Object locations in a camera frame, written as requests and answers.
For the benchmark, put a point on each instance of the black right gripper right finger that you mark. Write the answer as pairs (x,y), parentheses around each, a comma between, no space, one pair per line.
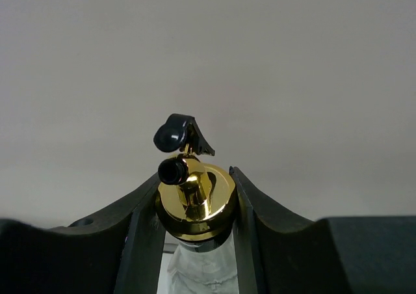
(279,251)

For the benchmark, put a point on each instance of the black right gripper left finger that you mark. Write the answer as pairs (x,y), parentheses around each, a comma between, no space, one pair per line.
(117,249)

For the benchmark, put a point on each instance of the clear glass oil dispenser bottle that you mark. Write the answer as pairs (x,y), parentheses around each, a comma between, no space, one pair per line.
(196,203)

